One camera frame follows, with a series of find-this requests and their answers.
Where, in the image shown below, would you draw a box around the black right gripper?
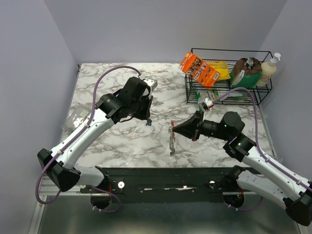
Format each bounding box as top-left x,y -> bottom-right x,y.
173,109 -> 231,141

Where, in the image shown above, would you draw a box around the orange snack box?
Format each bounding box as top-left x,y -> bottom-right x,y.
179,52 -> 221,89

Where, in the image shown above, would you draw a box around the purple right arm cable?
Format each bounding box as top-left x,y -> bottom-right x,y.
212,87 -> 312,212

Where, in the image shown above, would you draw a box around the black wire basket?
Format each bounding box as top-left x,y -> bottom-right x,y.
184,48 -> 273,106

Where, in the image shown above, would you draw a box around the clear bag of foil items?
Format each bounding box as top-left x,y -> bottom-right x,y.
63,106 -> 91,131

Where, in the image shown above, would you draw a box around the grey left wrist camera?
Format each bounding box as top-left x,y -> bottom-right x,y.
143,78 -> 157,96

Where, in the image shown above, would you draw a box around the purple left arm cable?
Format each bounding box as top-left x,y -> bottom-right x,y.
35,65 -> 142,213

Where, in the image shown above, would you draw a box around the black metal base rail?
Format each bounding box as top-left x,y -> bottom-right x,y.
80,167 -> 259,203

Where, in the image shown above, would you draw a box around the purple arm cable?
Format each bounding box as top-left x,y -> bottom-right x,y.
35,65 -> 142,213
212,87 -> 312,212

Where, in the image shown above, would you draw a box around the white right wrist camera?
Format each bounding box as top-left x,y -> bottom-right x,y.
197,97 -> 214,111

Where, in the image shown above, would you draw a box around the aluminium frame rail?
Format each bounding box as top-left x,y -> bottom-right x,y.
39,175 -> 85,196

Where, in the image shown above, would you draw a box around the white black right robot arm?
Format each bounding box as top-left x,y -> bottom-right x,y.
173,111 -> 312,226

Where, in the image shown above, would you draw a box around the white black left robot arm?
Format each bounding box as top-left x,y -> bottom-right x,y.
38,77 -> 157,193

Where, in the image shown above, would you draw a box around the yellow chips bag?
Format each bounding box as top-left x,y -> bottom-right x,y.
206,60 -> 230,81

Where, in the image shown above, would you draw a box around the white pump lotion bottle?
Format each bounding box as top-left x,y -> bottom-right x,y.
256,53 -> 281,87

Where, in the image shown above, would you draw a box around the green brown coffee bag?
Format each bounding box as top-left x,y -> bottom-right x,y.
230,57 -> 262,89

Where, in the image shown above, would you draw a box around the green white snack packet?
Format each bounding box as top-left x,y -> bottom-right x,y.
195,88 -> 244,109

